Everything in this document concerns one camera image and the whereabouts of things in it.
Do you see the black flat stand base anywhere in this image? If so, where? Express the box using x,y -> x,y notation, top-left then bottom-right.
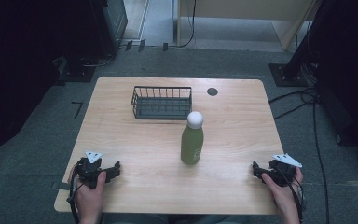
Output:
54,56 -> 97,86

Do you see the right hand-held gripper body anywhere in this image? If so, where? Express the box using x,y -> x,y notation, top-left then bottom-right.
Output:
266,152 -> 303,188

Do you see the right hand-held gripper cable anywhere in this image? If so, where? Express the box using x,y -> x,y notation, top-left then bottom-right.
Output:
276,166 -> 306,224

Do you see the person's right hand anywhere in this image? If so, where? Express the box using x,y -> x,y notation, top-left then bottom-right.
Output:
260,165 -> 305,214

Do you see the long black floor cable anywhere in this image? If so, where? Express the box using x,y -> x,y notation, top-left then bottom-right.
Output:
310,92 -> 331,224

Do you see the hanging black cable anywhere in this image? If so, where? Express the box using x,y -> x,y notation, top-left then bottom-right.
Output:
178,0 -> 198,49

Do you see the dark equipment cabinet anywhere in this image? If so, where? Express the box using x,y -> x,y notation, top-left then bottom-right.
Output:
88,0 -> 129,60

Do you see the green bottle with white cap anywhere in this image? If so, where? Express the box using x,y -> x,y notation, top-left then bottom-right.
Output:
180,110 -> 205,166

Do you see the left hand-held gripper cable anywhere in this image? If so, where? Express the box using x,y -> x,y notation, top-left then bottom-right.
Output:
66,167 -> 86,224

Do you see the black wire basket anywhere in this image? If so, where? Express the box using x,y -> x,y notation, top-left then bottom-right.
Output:
131,85 -> 193,121

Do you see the dark curtain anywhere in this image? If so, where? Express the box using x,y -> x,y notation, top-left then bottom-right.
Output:
0,0 -> 106,169
315,0 -> 358,161

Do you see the person's left hand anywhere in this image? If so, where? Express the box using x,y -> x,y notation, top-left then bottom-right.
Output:
70,165 -> 107,216

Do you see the looped black floor cable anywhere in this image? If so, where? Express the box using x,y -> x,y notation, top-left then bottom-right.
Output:
268,87 -> 321,121

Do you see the hand-held gripper cable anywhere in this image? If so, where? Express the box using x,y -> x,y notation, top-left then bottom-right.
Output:
66,167 -> 86,224
276,166 -> 306,224

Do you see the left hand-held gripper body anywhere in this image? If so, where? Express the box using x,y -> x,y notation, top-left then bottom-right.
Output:
74,150 -> 107,189

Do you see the black stand with square base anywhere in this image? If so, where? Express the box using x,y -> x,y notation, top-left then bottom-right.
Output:
268,0 -> 327,88

